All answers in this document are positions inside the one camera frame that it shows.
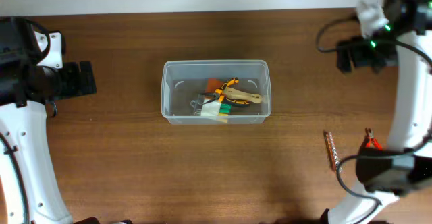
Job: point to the orange black long-nose pliers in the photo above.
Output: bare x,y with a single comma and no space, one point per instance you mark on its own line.
220,96

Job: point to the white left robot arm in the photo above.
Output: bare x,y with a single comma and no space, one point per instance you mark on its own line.
33,75

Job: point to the clear box of coloured bits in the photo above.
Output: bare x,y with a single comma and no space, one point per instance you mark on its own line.
215,110

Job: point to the orange scraper with wooden handle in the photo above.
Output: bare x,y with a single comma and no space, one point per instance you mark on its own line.
213,84

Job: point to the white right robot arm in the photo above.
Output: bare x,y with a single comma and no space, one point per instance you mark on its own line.
397,33

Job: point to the red handled cutting pliers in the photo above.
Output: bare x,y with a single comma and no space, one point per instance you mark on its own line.
370,140

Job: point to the clear plastic container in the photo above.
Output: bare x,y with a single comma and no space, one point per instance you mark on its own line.
183,81

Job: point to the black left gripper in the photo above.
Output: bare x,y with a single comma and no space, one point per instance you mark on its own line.
71,79

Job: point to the orange socket bit rail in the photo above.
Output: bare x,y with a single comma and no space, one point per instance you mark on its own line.
332,152

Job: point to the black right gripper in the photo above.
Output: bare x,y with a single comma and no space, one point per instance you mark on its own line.
358,53

